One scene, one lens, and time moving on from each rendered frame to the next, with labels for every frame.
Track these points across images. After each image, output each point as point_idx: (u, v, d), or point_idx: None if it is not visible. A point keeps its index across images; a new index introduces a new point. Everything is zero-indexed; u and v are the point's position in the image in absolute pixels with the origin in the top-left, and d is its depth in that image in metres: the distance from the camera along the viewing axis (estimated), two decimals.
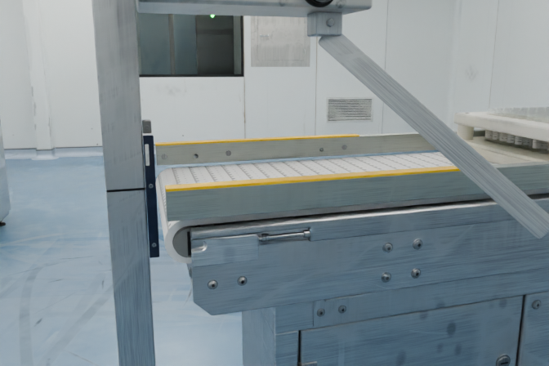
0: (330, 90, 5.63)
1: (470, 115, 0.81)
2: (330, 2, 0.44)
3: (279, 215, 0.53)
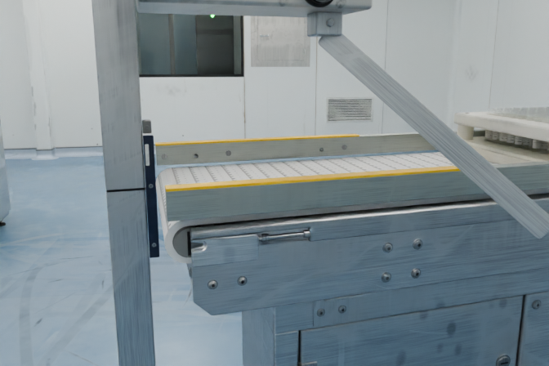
0: (330, 90, 5.63)
1: (470, 115, 0.81)
2: (330, 2, 0.44)
3: (279, 215, 0.53)
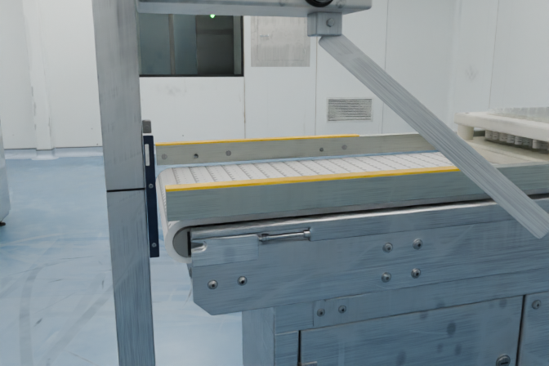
0: (330, 90, 5.63)
1: (470, 115, 0.81)
2: (330, 2, 0.44)
3: (279, 215, 0.53)
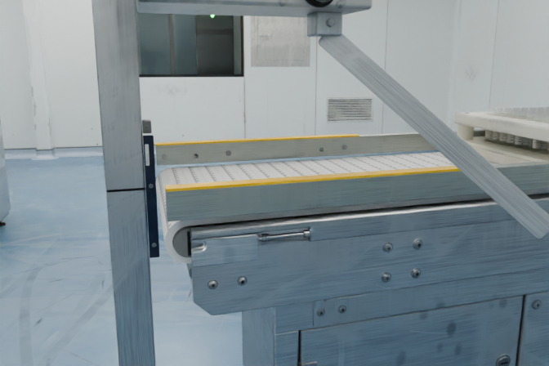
0: (330, 90, 5.63)
1: (470, 115, 0.81)
2: (330, 2, 0.44)
3: (279, 215, 0.53)
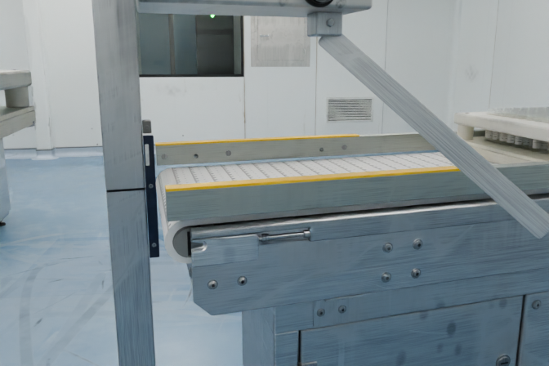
0: (330, 90, 5.63)
1: (470, 115, 0.81)
2: (330, 2, 0.44)
3: (279, 215, 0.53)
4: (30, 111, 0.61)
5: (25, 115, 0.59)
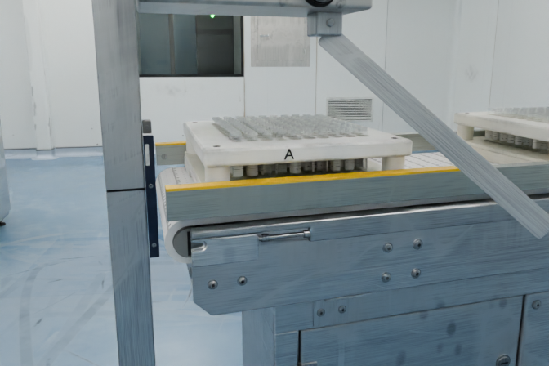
0: (330, 90, 5.63)
1: (470, 115, 0.81)
2: (330, 2, 0.44)
3: (279, 215, 0.53)
4: None
5: None
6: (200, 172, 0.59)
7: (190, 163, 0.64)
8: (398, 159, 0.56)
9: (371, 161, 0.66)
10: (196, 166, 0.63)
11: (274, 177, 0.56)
